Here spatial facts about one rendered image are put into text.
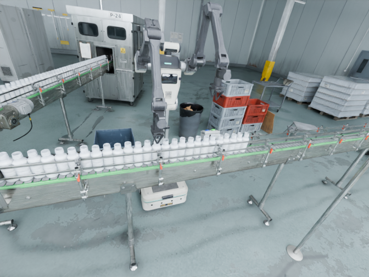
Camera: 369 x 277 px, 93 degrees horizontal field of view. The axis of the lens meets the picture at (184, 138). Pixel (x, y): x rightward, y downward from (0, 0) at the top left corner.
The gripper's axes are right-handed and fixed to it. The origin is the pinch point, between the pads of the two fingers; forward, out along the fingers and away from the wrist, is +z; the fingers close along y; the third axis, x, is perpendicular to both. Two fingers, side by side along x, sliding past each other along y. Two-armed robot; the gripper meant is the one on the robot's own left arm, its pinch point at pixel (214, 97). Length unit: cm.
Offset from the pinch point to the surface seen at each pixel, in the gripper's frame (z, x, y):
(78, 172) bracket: 31, 89, -27
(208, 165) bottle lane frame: 46, 5, -21
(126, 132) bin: 49, 61, 43
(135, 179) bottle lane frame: 48, 59, -22
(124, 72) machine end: 59, 43, 349
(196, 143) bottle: 27.0, 16.9, -17.1
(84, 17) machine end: -42, 116, 373
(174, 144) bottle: 25.7, 33.4, -18.0
